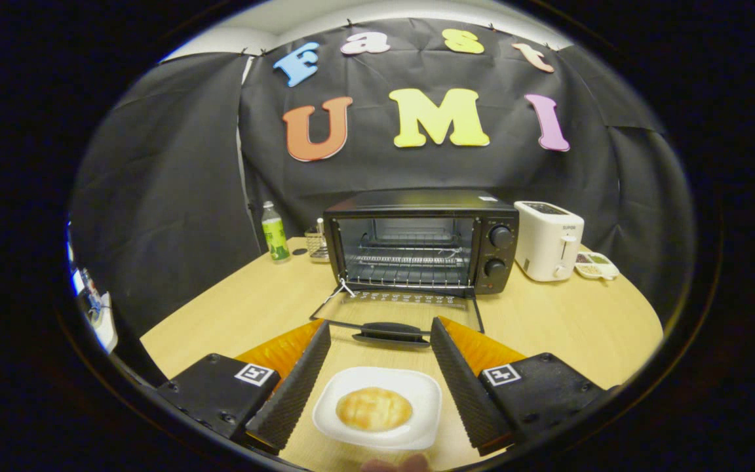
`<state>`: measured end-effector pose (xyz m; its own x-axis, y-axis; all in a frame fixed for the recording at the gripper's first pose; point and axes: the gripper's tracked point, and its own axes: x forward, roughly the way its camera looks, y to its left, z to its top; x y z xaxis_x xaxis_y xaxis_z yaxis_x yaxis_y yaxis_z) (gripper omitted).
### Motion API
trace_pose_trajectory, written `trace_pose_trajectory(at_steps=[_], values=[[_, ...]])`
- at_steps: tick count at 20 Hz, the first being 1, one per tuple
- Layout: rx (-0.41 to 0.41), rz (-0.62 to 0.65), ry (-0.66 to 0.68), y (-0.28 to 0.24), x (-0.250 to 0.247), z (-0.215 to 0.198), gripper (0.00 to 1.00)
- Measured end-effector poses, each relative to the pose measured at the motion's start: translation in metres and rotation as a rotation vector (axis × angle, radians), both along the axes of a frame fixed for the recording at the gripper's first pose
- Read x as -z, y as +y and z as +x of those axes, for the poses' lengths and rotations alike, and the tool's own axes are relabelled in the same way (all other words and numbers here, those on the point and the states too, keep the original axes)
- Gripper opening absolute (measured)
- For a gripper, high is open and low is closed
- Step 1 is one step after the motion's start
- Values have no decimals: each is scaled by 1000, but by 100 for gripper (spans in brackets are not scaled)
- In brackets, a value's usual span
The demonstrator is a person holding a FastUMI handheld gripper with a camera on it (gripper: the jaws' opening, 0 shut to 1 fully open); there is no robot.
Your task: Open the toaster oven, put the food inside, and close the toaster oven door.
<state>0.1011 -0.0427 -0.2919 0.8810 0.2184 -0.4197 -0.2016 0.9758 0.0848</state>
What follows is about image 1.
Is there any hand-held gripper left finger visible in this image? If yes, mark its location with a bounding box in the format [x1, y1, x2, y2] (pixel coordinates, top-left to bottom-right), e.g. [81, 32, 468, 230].
[155, 320, 332, 454]

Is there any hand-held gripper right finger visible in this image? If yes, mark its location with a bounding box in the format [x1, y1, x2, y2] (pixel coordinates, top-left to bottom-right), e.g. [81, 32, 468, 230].
[431, 317, 617, 457]

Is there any golden bread roll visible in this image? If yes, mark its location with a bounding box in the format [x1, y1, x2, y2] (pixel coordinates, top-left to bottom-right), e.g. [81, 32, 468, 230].
[336, 387, 413, 432]

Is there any black toaster oven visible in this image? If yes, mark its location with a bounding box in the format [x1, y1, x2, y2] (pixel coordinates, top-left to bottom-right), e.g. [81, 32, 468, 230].
[310, 189, 520, 347]

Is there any white pop-up toaster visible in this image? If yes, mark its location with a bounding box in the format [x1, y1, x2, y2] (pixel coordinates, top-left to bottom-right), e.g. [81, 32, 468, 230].
[514, 201, 585, 283]

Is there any white square plate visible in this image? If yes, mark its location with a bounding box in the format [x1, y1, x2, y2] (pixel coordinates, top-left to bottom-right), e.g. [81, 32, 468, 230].
[313, 366, 442, 452]

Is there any small clear glass jar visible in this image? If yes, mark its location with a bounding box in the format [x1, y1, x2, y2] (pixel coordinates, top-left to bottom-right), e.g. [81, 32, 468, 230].
[305, 218, 330, 263]

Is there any green label water bottle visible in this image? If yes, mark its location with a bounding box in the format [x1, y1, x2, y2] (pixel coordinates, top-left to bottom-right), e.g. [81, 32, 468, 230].
[261, 201, 291, 264]

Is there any white divided snack dish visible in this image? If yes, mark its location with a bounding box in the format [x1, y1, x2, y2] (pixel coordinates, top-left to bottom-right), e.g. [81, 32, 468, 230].
[574, 252, 620, 281]

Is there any black backdrop cloth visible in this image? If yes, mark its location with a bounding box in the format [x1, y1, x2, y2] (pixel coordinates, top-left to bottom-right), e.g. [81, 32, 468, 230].
[69, 16, 696, 335]

